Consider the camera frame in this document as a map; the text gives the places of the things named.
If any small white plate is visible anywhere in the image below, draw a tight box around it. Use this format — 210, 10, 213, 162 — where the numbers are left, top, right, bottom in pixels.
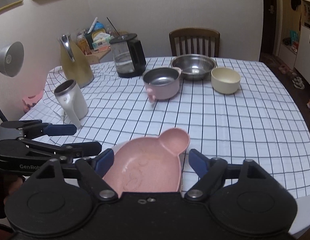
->
111, 141, 127, 154

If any pink mouse-shaped plate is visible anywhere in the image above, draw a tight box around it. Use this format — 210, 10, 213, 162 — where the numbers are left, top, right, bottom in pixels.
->
103, 128, 190, 196

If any cream ceramic bowl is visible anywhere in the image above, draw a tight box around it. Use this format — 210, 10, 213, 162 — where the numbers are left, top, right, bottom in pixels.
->
211, 67, 241, 95

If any pink pot steel inside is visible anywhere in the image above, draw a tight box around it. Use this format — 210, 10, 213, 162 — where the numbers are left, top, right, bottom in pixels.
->
143, 67, 182, 103

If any large stainless steel bowl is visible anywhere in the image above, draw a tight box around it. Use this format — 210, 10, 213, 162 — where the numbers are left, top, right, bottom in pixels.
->
170, 54, 217, 81

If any person's left hand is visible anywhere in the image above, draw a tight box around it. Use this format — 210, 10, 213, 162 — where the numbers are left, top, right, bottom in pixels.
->
3, 175, 26, 204

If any pink stool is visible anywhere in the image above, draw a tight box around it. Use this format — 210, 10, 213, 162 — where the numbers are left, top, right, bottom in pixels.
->
22, 90, 43, 113

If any gold thermos jug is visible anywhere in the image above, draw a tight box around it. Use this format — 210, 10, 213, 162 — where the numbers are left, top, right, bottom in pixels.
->
59, 34, 95, 88

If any checkered white tablecloth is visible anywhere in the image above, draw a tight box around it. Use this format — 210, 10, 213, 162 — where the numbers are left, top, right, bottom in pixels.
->
18, 56, 310, 199

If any wooden side cabinet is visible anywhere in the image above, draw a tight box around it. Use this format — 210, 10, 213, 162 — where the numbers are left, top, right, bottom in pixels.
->
85, 31, 111, 65

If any grey desk lamp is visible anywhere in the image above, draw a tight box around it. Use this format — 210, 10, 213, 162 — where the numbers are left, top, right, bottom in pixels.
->
0, 41, 25, 123

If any tissue box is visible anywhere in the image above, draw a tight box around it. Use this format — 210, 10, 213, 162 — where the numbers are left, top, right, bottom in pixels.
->
92, 32, 114, 51

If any glass electric kettle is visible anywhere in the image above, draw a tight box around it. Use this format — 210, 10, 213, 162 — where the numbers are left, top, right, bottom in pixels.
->
109, 33, 146, 78

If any far wooden chair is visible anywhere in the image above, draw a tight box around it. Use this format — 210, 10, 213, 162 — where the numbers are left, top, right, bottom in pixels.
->
169, 28, 220, 57

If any white cabinet unit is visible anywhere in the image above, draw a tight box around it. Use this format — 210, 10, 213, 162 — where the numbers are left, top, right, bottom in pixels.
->
278, 0, 310, 85

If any silver mug with handle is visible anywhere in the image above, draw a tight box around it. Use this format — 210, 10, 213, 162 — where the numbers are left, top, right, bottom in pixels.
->
54, 80, 89, 128

